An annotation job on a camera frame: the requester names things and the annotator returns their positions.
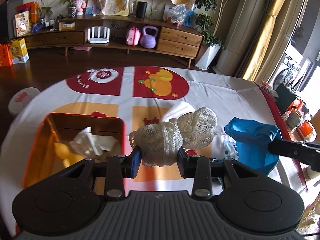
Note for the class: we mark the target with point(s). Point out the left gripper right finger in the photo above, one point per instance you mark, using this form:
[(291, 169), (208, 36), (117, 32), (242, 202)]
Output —
[(186, 164)]

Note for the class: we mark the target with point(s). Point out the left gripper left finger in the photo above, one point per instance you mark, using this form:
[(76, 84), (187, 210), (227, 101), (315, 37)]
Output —
[(130, 163)]

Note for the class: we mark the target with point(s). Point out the cream mesh cloth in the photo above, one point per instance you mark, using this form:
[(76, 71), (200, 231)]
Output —
[(159, 143)]

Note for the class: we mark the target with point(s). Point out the white cloth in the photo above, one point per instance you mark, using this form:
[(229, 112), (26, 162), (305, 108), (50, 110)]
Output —
[(99, 147)]

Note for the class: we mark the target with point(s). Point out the white face mask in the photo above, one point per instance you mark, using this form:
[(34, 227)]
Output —
[(178, 109)]

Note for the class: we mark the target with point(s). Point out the blue plastic bag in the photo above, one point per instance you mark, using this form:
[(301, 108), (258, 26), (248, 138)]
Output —
[(251, 138)]

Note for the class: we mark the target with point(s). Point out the blue cartoon face mask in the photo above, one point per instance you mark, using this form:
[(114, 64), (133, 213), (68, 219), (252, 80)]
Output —
[(229, 150)]

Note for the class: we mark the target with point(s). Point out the printed white tablecloth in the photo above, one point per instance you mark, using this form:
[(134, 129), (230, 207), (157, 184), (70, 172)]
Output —
[(157, 203)]

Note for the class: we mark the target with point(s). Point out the red metal tin box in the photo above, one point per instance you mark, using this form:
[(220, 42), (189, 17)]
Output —
[(64, 139)]

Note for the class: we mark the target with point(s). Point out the yellow curtain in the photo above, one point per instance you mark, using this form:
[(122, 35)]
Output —
[(263, 41)]

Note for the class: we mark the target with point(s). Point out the white air conditioner tower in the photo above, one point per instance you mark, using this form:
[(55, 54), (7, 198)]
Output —
[(240, 36)]

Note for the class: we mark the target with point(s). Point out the purple kettlebell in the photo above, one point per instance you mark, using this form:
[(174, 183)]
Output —
[(148, 41)]

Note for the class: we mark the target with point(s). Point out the white wifi router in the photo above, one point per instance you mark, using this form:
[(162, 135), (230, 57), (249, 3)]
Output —
[(98, 35)]

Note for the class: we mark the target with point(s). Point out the pink toy bag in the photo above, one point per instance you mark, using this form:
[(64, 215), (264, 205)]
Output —
[(133, 36)]

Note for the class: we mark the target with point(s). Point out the wooden tv cabinet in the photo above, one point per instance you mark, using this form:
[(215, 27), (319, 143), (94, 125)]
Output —
[(172, 40)]

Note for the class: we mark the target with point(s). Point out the clear plastic bag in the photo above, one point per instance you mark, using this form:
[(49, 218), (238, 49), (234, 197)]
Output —
[(177, 14)]

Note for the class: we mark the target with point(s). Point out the black cylindrical speaker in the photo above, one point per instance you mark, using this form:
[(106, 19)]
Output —
[(141, 9)]

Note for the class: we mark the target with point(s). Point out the yellow cardboard box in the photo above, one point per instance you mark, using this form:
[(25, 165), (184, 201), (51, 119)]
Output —
[(18, 51)]

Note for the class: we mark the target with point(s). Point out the orange gift box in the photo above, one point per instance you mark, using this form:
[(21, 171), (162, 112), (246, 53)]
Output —
[(5, 58)]

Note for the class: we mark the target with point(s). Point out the white planter green plant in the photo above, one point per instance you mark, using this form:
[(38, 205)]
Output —
[(208, 23)]

